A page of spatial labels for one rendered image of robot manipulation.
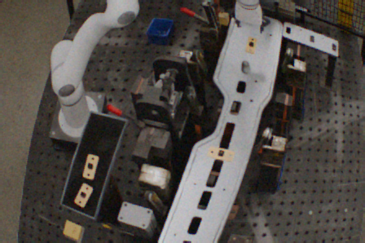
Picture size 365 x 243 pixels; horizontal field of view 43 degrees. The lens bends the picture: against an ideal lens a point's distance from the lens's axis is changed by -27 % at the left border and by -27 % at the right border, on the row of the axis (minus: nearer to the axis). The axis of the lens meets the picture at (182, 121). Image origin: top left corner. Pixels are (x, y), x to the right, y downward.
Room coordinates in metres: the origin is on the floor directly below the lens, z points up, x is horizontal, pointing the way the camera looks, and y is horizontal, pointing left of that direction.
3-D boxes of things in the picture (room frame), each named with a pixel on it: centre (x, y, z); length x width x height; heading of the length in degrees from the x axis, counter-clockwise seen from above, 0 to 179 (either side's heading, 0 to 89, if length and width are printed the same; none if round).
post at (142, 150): (0.91, 0.13, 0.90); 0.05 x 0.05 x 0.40; 66
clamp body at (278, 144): (0.89, -0.29, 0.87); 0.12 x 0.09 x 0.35; 66
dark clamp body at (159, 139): (0.96, 0.09, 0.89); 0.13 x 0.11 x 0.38; 66
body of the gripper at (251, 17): (1.33, -0.29, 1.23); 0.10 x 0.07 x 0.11; 66
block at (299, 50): (1.32, -0.50, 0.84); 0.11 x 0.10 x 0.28; 66
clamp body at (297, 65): (1.19, -0.46, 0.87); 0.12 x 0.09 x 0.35; 66
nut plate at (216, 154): (0.91, -0.10, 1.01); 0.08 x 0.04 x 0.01; 65
